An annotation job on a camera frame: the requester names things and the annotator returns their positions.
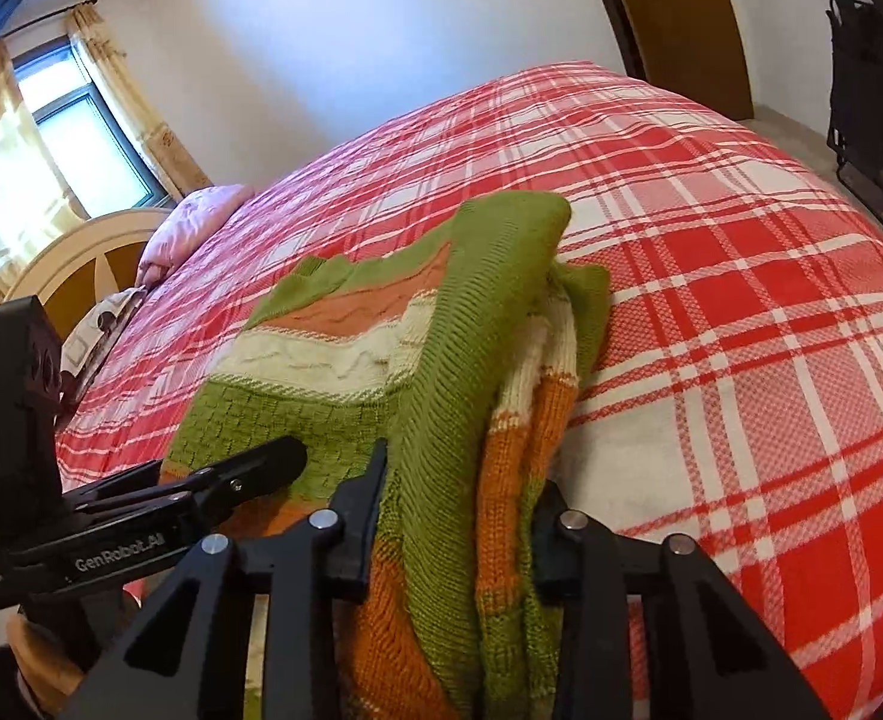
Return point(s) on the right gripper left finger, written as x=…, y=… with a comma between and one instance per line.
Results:
x=246, y=627

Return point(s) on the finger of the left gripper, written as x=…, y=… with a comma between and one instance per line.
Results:
x=216, y=479

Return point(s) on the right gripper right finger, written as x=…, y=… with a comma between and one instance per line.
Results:
x=707, y=653

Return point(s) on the green striped knit sweater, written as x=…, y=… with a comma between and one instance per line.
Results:
x=463, y=353

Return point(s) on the person hand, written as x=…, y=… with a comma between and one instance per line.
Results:
x=56, y=644

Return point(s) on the grey patterned pillow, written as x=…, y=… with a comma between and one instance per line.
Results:
x=90, y=340

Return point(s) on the cream wooden headboard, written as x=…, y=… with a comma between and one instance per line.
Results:
x=87, y=264

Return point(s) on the red plaid bed cover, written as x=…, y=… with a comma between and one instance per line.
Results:
x=738, y=392

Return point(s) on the pink pillow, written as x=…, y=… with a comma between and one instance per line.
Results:
x=186, y=228

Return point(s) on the right yellow curtain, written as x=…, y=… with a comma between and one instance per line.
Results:
x=159, y=147

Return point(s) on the yellow curtain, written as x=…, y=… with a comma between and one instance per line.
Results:
x=36, y=204
x=159, y=147

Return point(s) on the window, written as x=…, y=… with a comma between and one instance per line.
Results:
x=99, y=162

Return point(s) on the left yellow curtain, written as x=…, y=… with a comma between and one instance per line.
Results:
x=36, y=204

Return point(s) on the brown wooden door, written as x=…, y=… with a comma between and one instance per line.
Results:
x=691, y=47

